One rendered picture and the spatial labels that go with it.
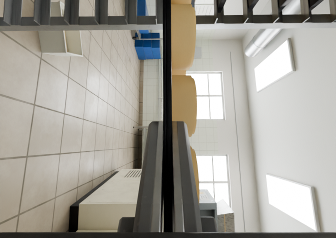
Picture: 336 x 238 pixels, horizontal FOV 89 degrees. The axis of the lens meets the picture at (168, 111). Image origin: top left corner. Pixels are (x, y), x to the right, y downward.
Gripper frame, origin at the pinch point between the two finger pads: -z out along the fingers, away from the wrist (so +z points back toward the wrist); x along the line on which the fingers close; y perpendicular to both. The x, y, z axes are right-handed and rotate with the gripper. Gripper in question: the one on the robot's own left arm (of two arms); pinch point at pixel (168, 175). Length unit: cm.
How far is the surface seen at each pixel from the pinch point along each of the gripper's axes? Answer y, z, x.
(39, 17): -4, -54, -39
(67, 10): -2, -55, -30
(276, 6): -1, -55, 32
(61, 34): -24, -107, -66
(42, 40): -27, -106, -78
